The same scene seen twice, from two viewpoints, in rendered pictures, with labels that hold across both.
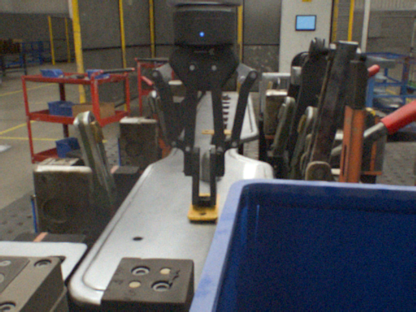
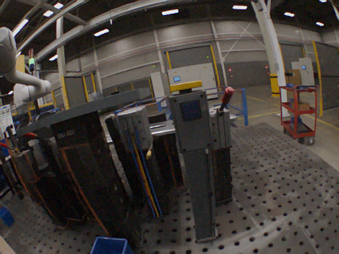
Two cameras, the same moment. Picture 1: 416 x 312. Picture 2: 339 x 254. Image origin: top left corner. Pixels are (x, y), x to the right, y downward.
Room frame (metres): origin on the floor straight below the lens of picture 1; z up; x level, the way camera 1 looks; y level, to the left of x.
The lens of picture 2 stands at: (1.40, -0.70, 1.16)
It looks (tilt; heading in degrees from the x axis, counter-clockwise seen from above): 15 degrees down; 89
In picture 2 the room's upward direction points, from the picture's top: 12 degrees counter-clockwise
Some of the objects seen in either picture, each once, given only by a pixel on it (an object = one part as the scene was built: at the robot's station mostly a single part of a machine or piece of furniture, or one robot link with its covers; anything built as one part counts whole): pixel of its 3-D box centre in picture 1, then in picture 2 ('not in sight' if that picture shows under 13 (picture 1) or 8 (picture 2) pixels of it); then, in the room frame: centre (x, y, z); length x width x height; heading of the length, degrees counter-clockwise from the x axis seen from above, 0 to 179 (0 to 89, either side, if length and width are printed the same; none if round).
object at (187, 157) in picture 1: (181, 155); not in sight; (0.53, 0.03, 1.07); 0.03 x 0.01 x 0.05; 86
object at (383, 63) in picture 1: (345, 60); (72, 112); (1.20, -0.38, 1.16); 0.37 x 0.14 x 0.02; 176
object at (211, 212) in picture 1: (204, 202); not in sight; (0.52, 0.00, 1.01); 0.08 x 0.04 x 0.01; 176
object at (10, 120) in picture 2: not in sight; (4, 121); (-0.02, 0.14, 1.30); 0.23 x 0.02 x 0.31; 86
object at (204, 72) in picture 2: not in sight; (192, 80); (3.24, 7.73, 1.22); 2.40 x 0.54 x 2.45; 172
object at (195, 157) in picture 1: (195, 175); not in sight; (0.53, 0.02, 1.05); 0.03 x 0.01 x 0.07; 176
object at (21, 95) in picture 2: not in sight; (21, 93); (0.53, 0.01, 1.39); 0.13 x 0.11 x 0.16; 44
